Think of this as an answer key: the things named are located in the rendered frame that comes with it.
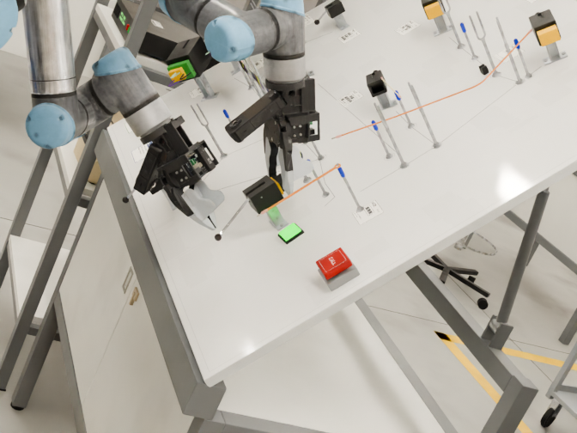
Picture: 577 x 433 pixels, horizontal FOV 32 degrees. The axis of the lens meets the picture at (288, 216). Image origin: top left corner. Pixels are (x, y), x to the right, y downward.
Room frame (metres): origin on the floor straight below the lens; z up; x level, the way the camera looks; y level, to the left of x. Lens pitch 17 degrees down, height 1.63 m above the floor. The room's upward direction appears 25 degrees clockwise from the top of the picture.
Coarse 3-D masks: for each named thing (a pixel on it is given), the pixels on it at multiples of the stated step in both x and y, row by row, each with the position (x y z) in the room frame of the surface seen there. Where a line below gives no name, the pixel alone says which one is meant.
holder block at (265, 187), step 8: (264, 176) 1.83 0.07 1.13; (256, 184) 1.82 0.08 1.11; (264, 184) 1.81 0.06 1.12; (272, 184) 1.80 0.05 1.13; (248, 192) 1.80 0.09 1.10; (256, 192) 1.79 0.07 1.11; (264, 192) 1.79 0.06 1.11; (272, 192) 1.80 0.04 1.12; (280, 192) 1.81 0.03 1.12; (256, 200) 1.78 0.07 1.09; (264, 200) 1.79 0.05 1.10; (272, 200) 1.80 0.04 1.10; (256, 208) 1.79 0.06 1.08; (264, 208) 1.80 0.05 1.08
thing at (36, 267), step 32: (96, 0) 3.10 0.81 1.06; (256, 0) 3.29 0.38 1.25; (320, 0) 2.80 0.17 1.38; (96, 32) 3.09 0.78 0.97; (160, 64) 2.67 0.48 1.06; (96, 128) 2.59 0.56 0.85; (64, 160) 2.78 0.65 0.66; (32, 192) 3.09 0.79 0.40; (64, 192) 2.64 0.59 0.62; (64, 224) 2.59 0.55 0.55; (0, 256) 3.10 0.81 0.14; (32, 256) 3.00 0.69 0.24; (64, 256) 3.10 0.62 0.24; (0, 288) 3.10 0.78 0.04; (32, 288) 2.59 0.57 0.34; (32, 320) 2.60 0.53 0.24; (0, 384) 2.59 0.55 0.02
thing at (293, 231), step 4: (292, 224) 1.80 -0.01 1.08; (296, 224) 1.80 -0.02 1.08; (288, 228) 1.79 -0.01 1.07; (292, 228) 1.79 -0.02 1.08; (296, 228) 1.78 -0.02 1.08; (300, 228) 1.79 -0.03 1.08; (280, 232) 1.79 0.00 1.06; (284, 232) 1.78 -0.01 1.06; (288, 232) 1.78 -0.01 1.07; (292, 232) 1.77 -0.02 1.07; (296, 232) 1.77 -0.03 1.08; (300, 232) 1.77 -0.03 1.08; (304, 232) 1.78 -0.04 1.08; (280, 236) 1.78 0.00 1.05; (284, 236) 1.77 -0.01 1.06; (288, 236) 1.77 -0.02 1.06; (292, 236) 1.77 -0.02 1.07; (296, 236) 1.77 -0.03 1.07; (284, 240) 1.77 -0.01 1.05; (288, 240) 1.76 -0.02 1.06; (292, 240) 1.77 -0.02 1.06
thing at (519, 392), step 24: (432, 288) 2.10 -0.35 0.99; (456, 312) 2.00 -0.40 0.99; (480, 336) 1.91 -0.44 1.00; (504, 336) 1.89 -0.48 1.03; (480, 360) 1.87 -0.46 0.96; (504, 360) 1.84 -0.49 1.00; (504, 384) 1.79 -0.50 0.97; (528, 384) 1.77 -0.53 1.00; (504, 408) 1.76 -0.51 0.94; (504, 432) 1.76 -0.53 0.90
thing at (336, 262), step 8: (328, 256) 1.62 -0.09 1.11; (336, 256) 1.62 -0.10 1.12; (344, 256) 1.61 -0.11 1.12; (320, 264) 1.61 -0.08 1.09; (328, 264) 1.60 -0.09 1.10; (336, 264) 1.60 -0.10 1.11; (344, 264) 1.59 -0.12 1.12; (352, 264) 1.60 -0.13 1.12; (328, 272) 1.58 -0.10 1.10; (336, 272) 1.59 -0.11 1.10
